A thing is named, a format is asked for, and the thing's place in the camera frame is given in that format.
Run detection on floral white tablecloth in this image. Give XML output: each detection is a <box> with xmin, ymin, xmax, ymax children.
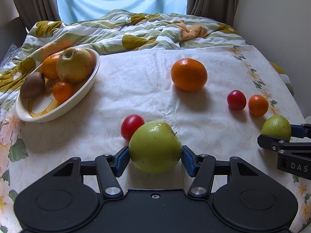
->
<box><xmin>1</xmin><ymin>46</ymin><xmax>310</xmax><ymax>232</ymax></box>

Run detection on brown kiwi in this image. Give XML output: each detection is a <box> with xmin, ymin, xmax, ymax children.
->
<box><xmin>20</xmin><ymin>72</ymin><xmax>45</xmax><ymax>98</ymax></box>

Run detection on brown left curtain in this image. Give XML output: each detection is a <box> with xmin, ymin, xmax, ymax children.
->
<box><xmin>13</xmin><ymin>0</ymin><xmax>60</xmax><ymax>30</ymax></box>

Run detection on small orange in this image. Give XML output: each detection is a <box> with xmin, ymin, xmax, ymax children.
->
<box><xmin>41</xmin><ymin>54</ymin><xmax>59</xmax><ymax>80</ymax></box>

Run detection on green striped floral quilt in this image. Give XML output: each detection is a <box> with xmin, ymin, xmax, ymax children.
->
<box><xmin>1</xmin><ymin>10</ymin><xmax>246</xmax><ymax>111</ymax></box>

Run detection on large yellow apple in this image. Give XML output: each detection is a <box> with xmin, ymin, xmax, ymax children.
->
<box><xmin>56</xmin><ymin>47</ymin><xmax>94</xmax><ymax>84</ymax></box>

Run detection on small mandarin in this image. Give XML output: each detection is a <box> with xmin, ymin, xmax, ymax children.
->
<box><xmin>53</xmin><ymin>82</ymin><xmax>73</xmax><ymax>103</ymax></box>
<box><xmin>248</xmin><ymin>94</ymin><xmax>269</xmax><ymax>117</ymax></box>

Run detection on oval cream duck dish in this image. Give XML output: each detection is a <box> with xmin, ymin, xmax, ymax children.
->
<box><xmin>15</xmin><ymin>48</ymin><xmax>100</xmax><ymax>123</ymax></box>

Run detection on large orange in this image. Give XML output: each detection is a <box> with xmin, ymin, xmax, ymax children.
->
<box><xmin>171</xmin><ymin>58</ymin><xmax>208</xmax><ymax>91</ymax></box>

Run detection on red cherry tomato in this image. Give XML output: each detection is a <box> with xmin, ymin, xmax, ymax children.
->
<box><xmin>121</xmin><ymin>114</ymin><xmax>145</xmax><ymax>141</ymax></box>
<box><xmin>227</xmin><ymin>90</ymin><xmax>247</xmax><ymax>110</ymax></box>

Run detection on grey headboard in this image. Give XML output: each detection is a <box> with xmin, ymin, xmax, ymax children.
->
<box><xmin>0</xmin><ymin>17</ymin><xmax>27</xmax><ymax>61</ymax></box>

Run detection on green apple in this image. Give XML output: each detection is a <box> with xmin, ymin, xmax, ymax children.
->
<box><xmin>261</xmin><ymin>115</ymin><xmax>292</xmax><ymax>140</ymax></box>
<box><xmin>129</xmin><ymin>121</ymin><xmax>182</xmax><ymax>174</ymax></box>

